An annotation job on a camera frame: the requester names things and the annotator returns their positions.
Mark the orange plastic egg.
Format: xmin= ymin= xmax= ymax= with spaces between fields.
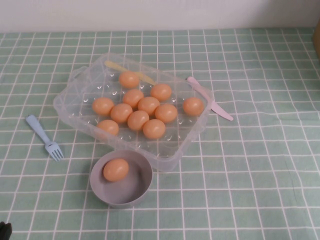
xmin=142 ymin=118 xmax=167 ymax=140
xmin=154 ymin=103 xmax=179 ymax=124
xmin=110 ymin=103 xmax=134 ymax=124
xmin=96 ymin=119 xmax=120 ymax=137
xmin=91 ymin=97 xmax=115 ymax=116
xmin=122 ymin=89 xmax=145 ymax=108
xmin=182 ymin=97 xmax=205 ymax=117
xmin=150 ymin=83 xmax=173 ymax=102
xmin=127 ymin=110 xmax=150 ymax=132
xmin=137 ymin=96 xmax=161 ymax=116
xmin=103 ymin=158 xmax=130 ymax=183
xmin=118 ymin=70 xmax=140 ymax=89

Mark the grey round bowl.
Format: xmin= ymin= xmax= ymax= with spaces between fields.
xmin=89 ymin=149 xmax=154 ymax=210

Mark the light blue plastic fork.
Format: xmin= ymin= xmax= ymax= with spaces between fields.
xmin=25 ymin=114 xmax=65 ymax=162

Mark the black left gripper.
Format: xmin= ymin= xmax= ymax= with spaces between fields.
xmin=0 ymin=221 xmax=13 ymax=240

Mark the pink plastic knife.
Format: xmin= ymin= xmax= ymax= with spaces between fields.
xmin=185 ymin=76 xmax=234 ymax=122

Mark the yellow plastic knife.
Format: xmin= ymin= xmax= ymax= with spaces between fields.
xmin=104 ymin=60 xmax=157 ymax=86

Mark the brown cardboard box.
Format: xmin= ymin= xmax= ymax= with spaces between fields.
xmin=311 ymin=18 xmax=320 ymax=60

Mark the clear plastic egg box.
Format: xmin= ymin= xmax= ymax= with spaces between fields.
xmin=53 ymin=52 xmax=214 ymax=173

